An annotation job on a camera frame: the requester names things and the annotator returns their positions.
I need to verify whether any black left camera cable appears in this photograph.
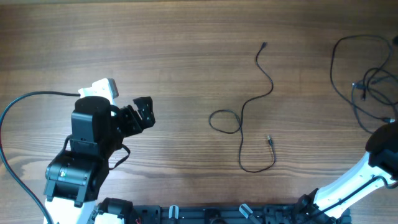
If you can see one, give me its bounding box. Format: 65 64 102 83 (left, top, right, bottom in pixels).
0 91 81 224

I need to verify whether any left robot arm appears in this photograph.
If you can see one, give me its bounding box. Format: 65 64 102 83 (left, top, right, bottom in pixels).
44 96 155 223

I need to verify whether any black USB-A cable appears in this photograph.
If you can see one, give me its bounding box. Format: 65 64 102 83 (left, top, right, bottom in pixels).
329 34 397 124

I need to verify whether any black angled plug cable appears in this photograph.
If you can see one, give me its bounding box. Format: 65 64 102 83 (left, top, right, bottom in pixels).
362 67 398 113

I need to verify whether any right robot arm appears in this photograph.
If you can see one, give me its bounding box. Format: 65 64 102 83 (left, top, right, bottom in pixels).
292 121 397 223

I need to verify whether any thin black cable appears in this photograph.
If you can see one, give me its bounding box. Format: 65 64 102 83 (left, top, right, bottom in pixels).
208 42 277 174

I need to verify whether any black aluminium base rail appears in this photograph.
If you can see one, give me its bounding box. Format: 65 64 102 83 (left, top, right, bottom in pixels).
96 195 354 224

